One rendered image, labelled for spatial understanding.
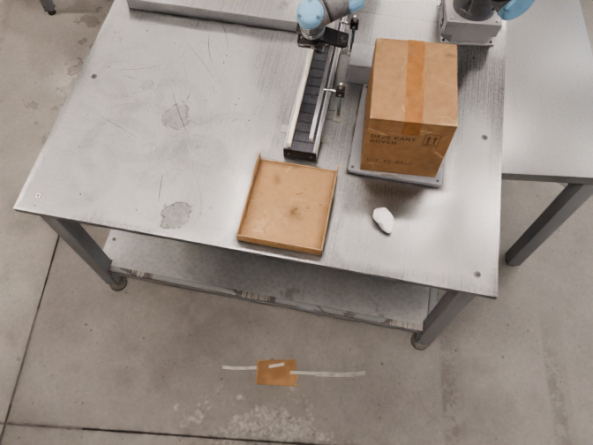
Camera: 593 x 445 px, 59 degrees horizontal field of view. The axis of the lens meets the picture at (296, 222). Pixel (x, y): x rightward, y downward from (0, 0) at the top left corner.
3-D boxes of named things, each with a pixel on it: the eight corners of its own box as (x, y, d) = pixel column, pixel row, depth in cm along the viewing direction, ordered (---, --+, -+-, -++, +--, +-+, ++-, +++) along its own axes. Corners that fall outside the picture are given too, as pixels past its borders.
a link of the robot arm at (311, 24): (330, 17, 145) (301, 30, 146) (331, 28, 156) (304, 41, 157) (319, -10, 145) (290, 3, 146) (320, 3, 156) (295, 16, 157)
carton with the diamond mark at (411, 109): (365, 95, 182) (376, 36, 158) (436, 102, 180) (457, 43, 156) (359, 169, 169) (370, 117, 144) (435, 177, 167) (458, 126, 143)
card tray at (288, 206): (259, 158, 173) (258, 151, 170) (337, 171, 171) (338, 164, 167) (236, 240, 160) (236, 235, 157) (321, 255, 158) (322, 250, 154)
